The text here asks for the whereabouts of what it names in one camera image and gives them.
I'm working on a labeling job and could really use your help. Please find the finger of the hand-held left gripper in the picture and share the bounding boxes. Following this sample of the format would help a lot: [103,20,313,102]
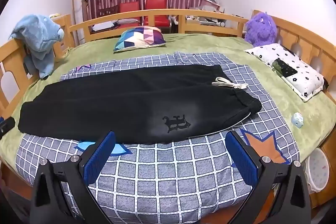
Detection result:
[0,116,16,139]

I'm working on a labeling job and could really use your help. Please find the dark wooden chair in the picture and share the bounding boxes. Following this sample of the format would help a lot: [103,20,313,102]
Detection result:
[96,5,118,22]

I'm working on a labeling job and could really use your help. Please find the grey checked bed sheet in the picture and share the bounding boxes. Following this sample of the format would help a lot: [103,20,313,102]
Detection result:
[16,51,298,224]

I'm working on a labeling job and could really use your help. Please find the blue plush elephant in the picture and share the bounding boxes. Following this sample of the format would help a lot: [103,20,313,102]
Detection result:
[9,14,65,80]

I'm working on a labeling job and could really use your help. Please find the white plastic bucket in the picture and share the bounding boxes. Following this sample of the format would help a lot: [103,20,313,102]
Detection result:
[306,147,330,194]

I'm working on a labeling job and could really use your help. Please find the purple plush toy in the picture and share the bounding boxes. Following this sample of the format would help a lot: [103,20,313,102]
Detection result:
[244,11,278,47]

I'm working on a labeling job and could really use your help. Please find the small white blue toy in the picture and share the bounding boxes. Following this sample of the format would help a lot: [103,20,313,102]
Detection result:
[291,112,304,129]

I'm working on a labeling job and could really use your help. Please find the wooden bed frame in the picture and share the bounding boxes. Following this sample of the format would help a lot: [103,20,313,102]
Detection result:
[0,8,336,214]

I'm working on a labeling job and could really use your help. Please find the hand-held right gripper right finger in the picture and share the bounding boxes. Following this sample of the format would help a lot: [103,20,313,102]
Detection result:
[225,131,311,224]

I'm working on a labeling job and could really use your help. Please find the red chair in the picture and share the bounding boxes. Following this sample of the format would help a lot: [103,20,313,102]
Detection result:
[119,1,141,25]
[143,0,168,28]

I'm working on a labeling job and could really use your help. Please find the colourful geometric pillow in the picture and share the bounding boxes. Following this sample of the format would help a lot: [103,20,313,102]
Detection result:
[113,26,168,52]

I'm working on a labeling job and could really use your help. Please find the white folded cloth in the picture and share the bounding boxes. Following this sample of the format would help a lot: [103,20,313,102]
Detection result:
[92,20,117,31]

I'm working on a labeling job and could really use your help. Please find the dark green cloth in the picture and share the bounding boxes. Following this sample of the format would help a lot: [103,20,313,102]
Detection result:
[272,59,298,77]

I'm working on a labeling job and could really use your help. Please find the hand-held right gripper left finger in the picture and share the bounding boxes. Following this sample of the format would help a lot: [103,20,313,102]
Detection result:
[30,131,116,224]

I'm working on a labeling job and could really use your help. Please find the wooden coat rack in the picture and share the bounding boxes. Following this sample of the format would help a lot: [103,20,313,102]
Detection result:
[72,0,90,43]

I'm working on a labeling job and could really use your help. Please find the white floral pillow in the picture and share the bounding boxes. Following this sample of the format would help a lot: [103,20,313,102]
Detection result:
[244,43,325,102]

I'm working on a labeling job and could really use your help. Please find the black pants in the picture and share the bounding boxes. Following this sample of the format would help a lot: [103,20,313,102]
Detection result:
[18,64,262,144]

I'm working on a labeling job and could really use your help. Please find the cardboard boxes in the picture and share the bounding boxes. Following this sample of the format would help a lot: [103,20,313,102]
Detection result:
[201,0,226,14]

